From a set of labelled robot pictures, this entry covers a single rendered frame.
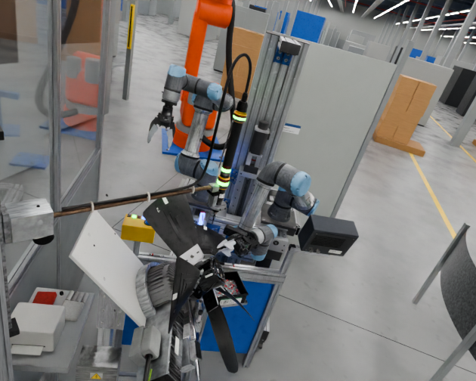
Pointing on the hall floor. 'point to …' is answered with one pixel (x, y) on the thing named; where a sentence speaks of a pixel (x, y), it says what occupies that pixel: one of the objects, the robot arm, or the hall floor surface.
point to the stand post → (105, 337)
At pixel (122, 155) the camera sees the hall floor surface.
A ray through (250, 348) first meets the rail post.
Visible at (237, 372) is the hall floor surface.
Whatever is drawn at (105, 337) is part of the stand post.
